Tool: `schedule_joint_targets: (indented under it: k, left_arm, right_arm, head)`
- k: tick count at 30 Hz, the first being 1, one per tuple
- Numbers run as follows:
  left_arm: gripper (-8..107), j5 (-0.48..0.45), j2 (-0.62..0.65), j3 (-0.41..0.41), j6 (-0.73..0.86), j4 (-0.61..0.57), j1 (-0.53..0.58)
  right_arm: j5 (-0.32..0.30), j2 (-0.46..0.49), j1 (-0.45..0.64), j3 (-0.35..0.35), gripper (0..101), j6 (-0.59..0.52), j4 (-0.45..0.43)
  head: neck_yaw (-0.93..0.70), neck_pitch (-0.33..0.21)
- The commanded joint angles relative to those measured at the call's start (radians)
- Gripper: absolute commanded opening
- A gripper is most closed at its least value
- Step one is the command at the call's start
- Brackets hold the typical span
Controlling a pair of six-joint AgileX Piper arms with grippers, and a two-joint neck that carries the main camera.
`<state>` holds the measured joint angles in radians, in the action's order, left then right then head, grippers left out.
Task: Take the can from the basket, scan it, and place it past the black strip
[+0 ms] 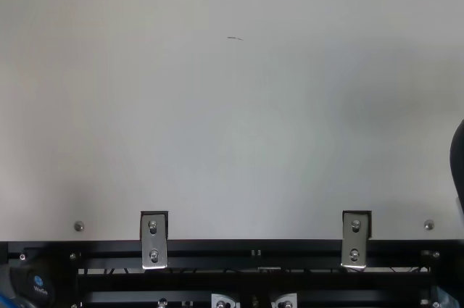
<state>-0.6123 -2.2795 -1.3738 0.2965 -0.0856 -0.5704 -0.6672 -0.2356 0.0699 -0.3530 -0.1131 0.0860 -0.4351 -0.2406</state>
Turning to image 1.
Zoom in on blue cable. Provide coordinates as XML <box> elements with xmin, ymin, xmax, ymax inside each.
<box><xmin>0</xmin><ymin>283</ymin><xmax>28</xmax><ymax>308</ymax></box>

